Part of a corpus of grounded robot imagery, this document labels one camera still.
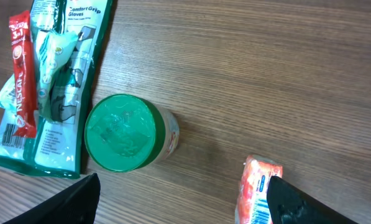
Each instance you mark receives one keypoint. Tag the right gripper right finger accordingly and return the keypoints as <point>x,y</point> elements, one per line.
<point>290,205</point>

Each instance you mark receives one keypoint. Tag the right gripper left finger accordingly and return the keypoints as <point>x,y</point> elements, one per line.
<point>76,204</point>

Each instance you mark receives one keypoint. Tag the orange white tissue pack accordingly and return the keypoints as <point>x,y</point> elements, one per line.
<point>252,206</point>

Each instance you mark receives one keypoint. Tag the green 3M gloves packet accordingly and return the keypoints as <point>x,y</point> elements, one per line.
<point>56,149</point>

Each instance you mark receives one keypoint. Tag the green lid stock jar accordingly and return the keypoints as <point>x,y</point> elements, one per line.
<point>125,132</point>

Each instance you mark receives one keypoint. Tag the red Nescafe coffee sachet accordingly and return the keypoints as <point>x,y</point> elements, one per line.
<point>24,75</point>

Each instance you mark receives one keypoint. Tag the mint green wipes packet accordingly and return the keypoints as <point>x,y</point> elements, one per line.
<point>53,51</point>

